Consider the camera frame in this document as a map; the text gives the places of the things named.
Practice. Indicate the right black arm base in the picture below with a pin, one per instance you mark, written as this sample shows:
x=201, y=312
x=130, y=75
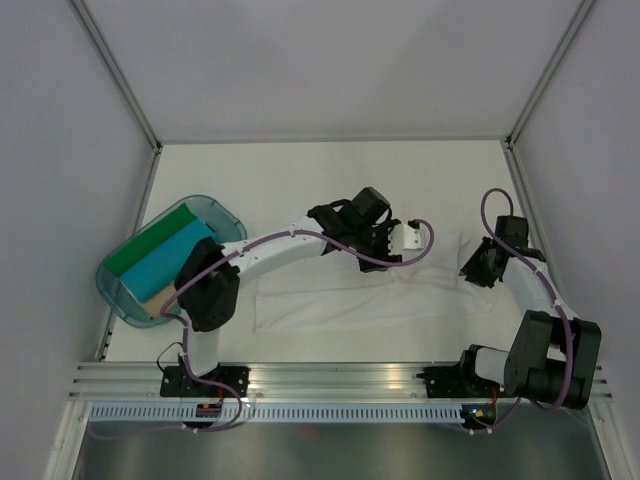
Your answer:
x=449, y=382

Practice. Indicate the teal translucent plastic bin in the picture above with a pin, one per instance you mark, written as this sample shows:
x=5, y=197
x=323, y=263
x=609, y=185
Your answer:
x=228, y=228

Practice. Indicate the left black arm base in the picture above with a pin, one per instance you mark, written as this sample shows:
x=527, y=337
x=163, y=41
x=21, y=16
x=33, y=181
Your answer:
x=176, y=383

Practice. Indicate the rolled beige t shirt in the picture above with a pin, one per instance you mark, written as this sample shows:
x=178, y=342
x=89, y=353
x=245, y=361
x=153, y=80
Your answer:
x=153, y=305

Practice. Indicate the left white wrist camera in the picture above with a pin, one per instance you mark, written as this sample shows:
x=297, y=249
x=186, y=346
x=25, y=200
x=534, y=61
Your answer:
x=405, y=237

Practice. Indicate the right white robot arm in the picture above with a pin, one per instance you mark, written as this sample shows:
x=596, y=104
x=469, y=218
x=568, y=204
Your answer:
x=553, y=356

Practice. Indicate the white slotted cable duct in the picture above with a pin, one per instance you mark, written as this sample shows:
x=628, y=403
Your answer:
x=282, y=413

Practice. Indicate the aluminium frame post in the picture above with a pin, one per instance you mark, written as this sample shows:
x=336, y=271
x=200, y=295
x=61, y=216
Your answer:
x=101, y=47
x=561, y=49

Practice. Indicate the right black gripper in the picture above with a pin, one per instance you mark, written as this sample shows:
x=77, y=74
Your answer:
x=471, y=269

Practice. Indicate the rolled blue t shirt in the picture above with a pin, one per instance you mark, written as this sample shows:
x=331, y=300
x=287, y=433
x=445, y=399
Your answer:
x=157, y=269

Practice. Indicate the left aluminium frame post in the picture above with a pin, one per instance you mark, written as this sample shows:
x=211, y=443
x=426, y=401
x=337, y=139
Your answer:
x=101, y=47

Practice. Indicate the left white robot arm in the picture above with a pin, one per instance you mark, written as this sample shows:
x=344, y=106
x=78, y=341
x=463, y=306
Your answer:
x=209, y=282

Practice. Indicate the rolled green t shirt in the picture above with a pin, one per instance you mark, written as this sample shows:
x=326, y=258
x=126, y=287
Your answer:
x=148, y=239

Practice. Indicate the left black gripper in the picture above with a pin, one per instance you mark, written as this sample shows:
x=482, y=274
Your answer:
x=384, y=229

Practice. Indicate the white t shirt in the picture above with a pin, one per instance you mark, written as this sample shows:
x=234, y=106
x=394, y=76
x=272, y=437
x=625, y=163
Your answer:
x=330, y=293

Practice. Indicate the aluminium mounting rail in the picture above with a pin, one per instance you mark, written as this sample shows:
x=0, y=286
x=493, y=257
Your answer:
x=269, y=382

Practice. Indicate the right aluminium frame post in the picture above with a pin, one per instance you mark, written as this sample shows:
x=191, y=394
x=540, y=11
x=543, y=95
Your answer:
x=561, y=49

